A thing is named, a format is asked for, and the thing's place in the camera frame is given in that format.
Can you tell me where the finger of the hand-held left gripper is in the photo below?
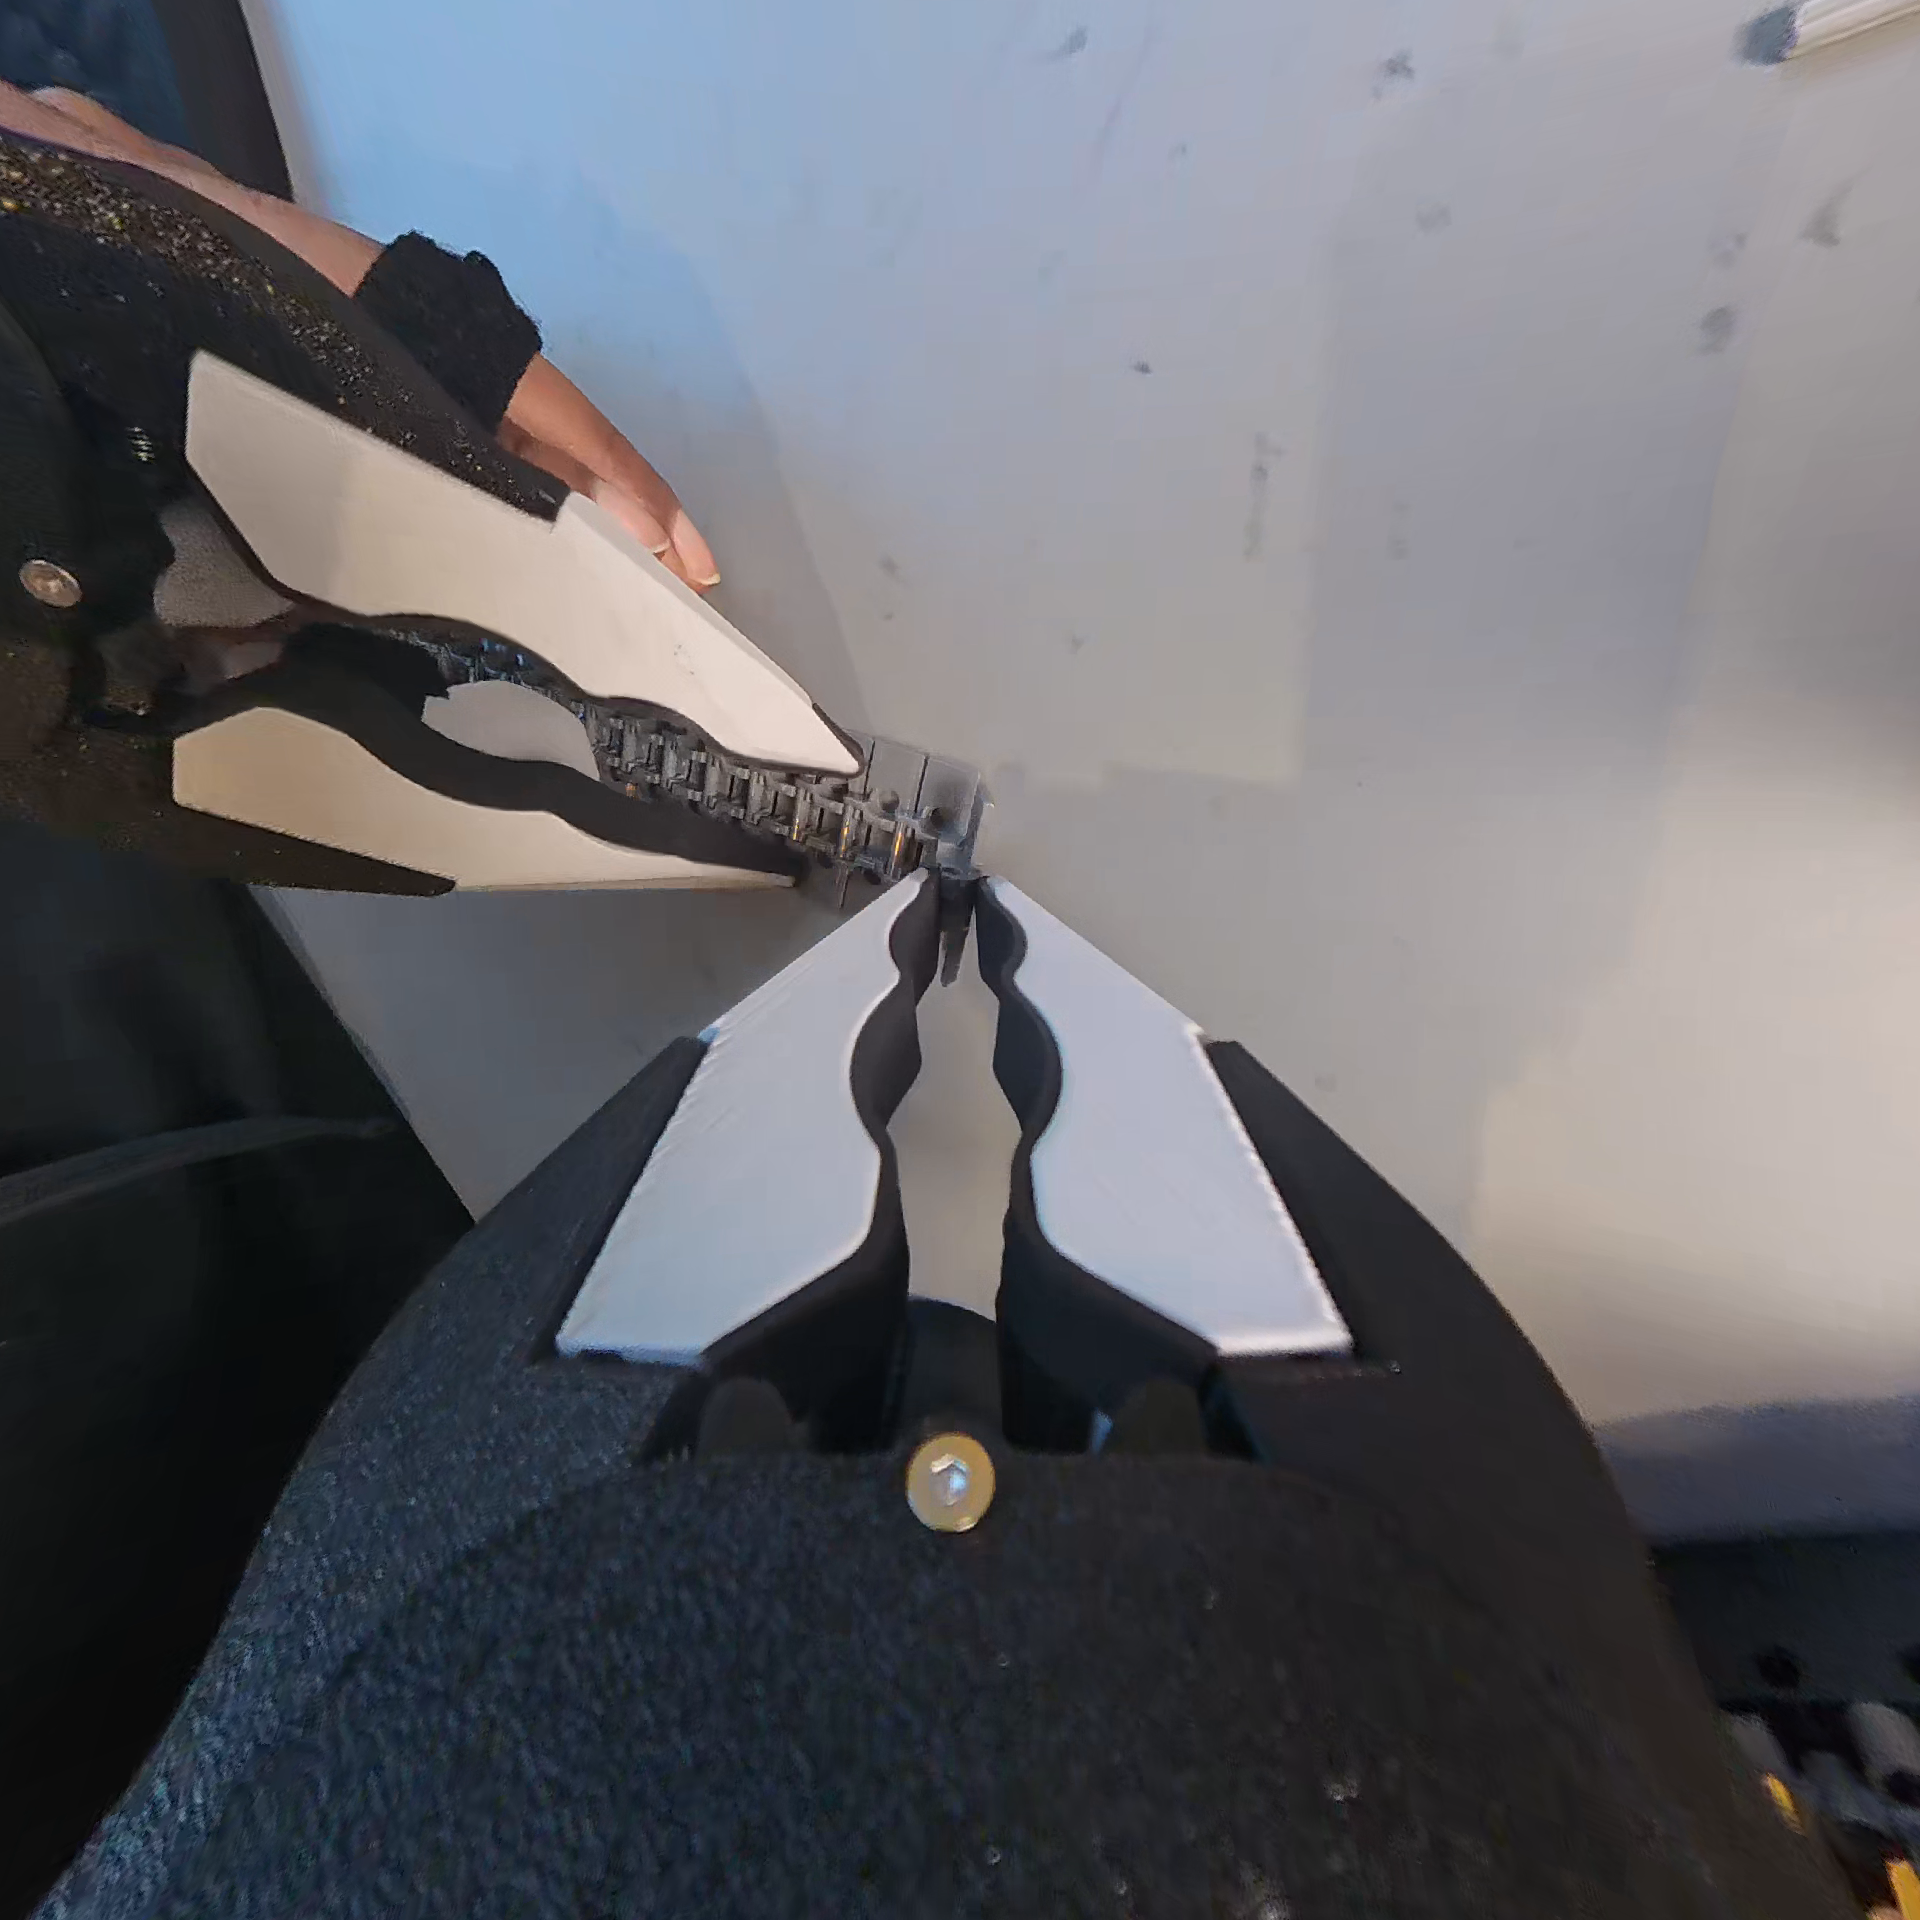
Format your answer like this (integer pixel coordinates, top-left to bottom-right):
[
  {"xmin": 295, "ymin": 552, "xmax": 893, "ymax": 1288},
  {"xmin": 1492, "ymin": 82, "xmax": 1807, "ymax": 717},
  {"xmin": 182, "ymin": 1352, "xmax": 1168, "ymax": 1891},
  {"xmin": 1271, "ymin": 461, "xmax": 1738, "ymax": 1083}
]
[
  {"xmin": 171, "ymin": 667, "xmax": 812, "ymax": 899},
  {"xmin": 187, "ymin": 351, "xmax": 866, "ymax": 778}
]

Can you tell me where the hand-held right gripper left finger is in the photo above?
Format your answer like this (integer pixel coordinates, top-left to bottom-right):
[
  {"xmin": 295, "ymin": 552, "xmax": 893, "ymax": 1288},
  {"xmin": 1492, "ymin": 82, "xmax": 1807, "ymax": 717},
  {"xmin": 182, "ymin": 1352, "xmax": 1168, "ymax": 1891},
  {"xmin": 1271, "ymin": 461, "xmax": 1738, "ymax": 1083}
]
[{"xmin": 555, "ymin": 870, "xmax": 951, "ymax": 1370}]

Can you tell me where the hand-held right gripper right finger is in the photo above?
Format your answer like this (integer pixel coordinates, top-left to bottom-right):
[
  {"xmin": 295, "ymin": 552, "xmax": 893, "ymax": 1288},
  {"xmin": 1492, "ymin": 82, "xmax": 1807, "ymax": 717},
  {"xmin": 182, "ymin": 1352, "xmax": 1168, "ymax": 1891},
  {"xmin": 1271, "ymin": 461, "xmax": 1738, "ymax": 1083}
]
[{"xmin": 955, "ymin": 878, "xmax": 1355, "ymax": 1370}]

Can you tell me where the grey toy track chain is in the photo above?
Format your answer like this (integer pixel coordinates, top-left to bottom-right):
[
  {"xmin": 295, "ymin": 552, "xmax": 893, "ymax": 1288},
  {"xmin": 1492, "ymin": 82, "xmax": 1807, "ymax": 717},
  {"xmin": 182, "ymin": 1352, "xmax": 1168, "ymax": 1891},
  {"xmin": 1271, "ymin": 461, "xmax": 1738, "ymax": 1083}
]
[{"xmin": 406, "ymin": 614, "xmax": 991, "ymax": 895}]

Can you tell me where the person's left hand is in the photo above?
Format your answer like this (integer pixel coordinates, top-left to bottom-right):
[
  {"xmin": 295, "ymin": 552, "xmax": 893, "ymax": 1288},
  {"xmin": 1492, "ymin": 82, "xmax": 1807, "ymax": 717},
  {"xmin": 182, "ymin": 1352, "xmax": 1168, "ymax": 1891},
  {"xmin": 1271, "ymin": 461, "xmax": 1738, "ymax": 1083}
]
[{"xmin": 0, "ymin": 84, "xmax": 722, "ymax": 590}]

